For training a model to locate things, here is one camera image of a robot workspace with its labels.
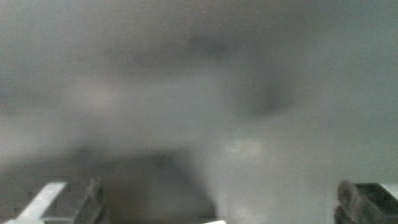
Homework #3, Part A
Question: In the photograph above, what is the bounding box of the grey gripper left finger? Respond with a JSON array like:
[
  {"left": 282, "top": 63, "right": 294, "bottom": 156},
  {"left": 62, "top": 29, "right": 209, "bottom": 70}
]
[{"left": 14, "top": 177, "right": 111, "bottom": 224}]

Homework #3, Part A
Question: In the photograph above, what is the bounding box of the white front drawer box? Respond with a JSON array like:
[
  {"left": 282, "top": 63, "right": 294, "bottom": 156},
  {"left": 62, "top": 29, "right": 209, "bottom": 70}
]
[{"left": 0, "top": 0, "right": 398, "bottom": 224}]

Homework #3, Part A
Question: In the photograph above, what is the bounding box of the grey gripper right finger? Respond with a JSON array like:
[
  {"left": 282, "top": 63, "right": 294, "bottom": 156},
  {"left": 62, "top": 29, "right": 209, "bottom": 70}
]
[{"left": 334, "top": 181, "right": 398, "bottom": 224}]

